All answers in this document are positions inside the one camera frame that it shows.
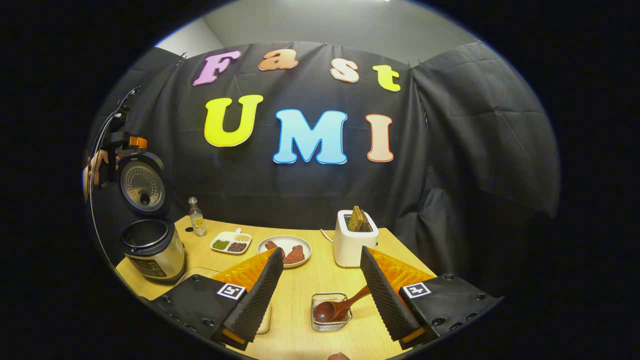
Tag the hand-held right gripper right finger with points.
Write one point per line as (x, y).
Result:
(385, 300)

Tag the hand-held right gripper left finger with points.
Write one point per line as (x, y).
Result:
(257, 300)

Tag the brown wooden spoon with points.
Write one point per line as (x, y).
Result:
(327, 311)

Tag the black silver rice cooker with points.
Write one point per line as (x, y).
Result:
(155, 250)

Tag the red meat piece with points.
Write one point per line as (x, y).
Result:
(295, 255)
(272, 246)

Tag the white toaster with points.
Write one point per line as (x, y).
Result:
(350, 250)

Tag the white round plate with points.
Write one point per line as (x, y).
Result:
(290, 242)

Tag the white divided grain dish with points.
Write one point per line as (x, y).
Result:
(227, 236)

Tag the brown toast slice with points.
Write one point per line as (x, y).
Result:
(367, 224)
(356, 219)

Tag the small glass bottle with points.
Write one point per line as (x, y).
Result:
(197, 220)

